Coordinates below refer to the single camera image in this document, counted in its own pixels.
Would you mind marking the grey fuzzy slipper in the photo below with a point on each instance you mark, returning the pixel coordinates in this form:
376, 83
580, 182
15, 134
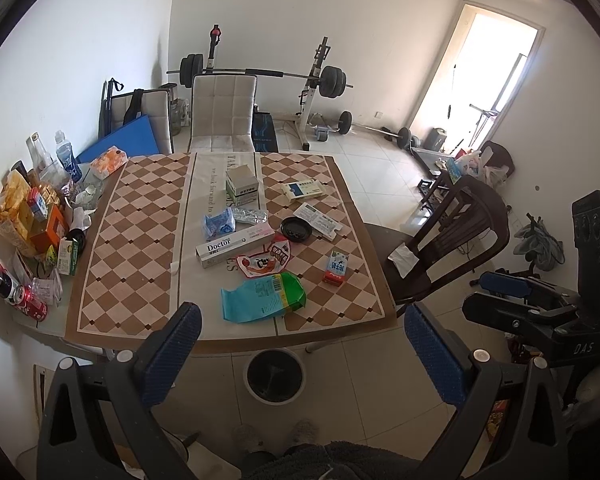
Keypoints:
247, 440
304, 432

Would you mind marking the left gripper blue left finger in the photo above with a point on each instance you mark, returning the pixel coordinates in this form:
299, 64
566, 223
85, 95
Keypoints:
163, 354

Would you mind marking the blue folded mat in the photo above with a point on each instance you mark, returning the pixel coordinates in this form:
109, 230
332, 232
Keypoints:
135, 139

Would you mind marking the red white snack wrapper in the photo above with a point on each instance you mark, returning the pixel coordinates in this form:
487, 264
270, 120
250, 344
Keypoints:
273, 261

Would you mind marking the blue label water bottle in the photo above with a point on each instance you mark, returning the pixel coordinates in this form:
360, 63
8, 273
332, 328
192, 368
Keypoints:
65, 155

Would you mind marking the yellow snack bag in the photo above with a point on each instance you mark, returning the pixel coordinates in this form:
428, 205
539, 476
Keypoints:
16, 218

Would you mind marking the red cola can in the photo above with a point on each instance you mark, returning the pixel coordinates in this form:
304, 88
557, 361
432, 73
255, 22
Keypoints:
29, 304

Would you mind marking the checkered brown tablecloth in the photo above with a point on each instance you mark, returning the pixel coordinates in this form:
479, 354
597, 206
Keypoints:
192, 227

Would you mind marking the orange box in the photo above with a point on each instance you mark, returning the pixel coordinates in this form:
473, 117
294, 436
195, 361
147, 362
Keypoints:
48, 233

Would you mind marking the cream blue medicine box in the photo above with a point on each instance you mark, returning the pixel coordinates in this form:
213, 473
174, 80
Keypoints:
302, 190

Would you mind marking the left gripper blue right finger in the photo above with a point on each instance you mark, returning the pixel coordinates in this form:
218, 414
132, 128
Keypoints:
442, 353

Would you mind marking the green white drink carton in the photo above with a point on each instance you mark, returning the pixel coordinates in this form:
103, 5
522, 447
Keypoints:
67, 257

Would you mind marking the red blue small carton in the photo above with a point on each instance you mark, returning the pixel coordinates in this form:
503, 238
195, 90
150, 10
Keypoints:
336, 268

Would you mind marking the teal green snack bag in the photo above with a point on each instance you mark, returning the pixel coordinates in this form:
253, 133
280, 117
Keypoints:
261, 298

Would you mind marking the orange white tissue pack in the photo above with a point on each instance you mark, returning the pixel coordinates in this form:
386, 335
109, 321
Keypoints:
108, 162

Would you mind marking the black round plastic lid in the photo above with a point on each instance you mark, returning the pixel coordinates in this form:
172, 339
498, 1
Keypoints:
295, 229

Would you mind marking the white round trash bin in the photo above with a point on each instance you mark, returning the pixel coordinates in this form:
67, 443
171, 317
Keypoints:
275, 376

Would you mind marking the white green medicine box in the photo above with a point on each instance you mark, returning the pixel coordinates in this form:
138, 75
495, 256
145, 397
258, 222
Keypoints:
241, 186

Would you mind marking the silver foil blister pack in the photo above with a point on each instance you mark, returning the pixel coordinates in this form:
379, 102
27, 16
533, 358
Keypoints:
250, 217

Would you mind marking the grey fuzzy right slipper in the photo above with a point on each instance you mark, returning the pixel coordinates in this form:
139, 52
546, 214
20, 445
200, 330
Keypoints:
304, 432

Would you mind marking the blue plastic wrapper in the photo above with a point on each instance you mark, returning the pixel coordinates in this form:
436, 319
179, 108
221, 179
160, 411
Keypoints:
216, 225

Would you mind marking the white Doctor toothpaste box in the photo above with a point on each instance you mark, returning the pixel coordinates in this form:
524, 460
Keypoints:
234, 244

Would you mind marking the white leather chair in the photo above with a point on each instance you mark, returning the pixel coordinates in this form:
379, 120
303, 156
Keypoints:
222, 113

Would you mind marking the dark brown wooden chair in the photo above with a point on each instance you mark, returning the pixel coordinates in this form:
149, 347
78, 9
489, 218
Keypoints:
470, 209

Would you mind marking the grey fuzzy left slipper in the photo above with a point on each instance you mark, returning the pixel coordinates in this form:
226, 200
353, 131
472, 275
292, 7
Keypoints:
247, 440

